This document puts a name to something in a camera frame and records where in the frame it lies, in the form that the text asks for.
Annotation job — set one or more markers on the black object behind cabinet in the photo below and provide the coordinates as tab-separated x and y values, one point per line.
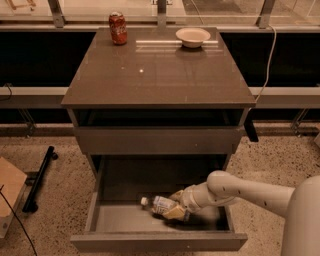
251	131

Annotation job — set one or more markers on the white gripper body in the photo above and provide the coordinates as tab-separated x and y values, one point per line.
188	199

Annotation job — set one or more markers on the grey drawer cabinet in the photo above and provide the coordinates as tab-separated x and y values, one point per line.
154	82

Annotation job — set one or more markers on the open grey middle drawer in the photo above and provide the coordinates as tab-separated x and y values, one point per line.
118	223

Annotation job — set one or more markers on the black metal bar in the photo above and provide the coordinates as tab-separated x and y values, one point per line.
30	204

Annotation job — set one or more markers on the white paper bowl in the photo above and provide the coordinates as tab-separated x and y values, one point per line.
192	37

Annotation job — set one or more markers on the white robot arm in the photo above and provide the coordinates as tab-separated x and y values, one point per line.
299	206

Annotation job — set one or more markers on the red soda can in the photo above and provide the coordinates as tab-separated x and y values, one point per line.
117	25

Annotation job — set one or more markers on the wooden board box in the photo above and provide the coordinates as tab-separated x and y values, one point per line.
12	184

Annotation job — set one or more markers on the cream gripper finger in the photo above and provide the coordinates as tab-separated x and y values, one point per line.
176	196
176	212

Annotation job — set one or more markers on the clear plastic water bottle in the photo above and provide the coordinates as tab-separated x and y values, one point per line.
159	204

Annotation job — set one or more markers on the closed grey top drawer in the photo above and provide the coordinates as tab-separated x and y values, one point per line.
103	141

